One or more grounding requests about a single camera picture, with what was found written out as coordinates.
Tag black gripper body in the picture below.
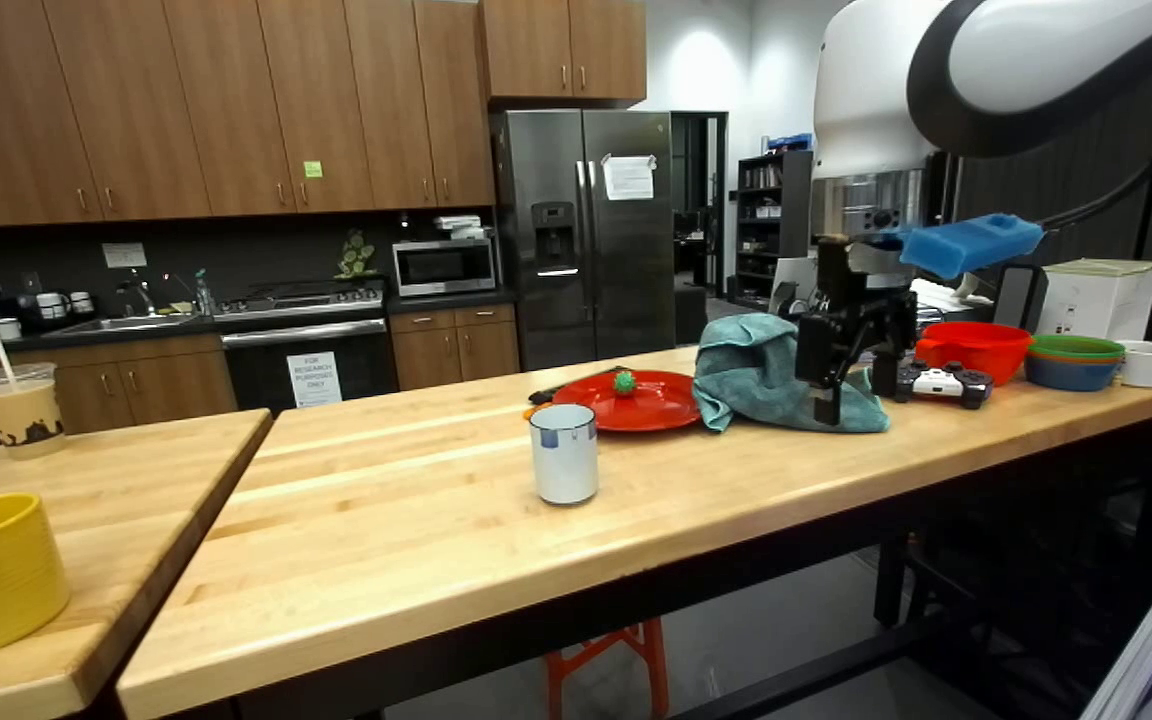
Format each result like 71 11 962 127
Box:
794 240 915 425

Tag blue-green towel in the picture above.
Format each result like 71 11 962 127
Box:
692 313 887 431

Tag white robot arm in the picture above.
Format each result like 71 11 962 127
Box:
794 0 1152 425

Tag orange-red plate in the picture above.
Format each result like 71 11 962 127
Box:
551 368 700 435

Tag red plastic bowl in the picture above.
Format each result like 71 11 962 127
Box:
915 319 1030 388

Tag black bookshelf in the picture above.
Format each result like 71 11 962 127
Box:
727 150 813 303

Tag blue bowl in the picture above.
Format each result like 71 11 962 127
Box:
1022 358 1120 393

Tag green bowl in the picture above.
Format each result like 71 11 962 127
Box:
1026 336 1123 365

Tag small green ball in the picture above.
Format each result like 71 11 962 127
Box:
610 371 637 396

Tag white storage box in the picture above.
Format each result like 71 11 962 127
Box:
1034 262 1152 341

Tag paper on refrigerator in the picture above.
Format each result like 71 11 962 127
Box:
602 156 657 203

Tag white bowl with beans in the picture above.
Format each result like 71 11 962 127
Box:
1120 341 1152 388

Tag black stainless refrigerator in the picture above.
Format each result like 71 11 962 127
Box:
497 108 677 368

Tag white tin can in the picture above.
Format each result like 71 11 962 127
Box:
529 405 598 508

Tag orange stool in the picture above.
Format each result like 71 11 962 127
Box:
543 616 671 720

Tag silver microwave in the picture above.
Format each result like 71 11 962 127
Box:
391 240 499 301

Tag black oven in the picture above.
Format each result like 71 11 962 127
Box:
220 313 401 407

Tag brown upper cabinets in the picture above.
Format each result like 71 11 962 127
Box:
0 0 646 226

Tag iced drink plastic cup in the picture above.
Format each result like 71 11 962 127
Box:
0 365 62 448

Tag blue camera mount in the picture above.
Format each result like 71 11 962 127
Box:
892 211 1043 280

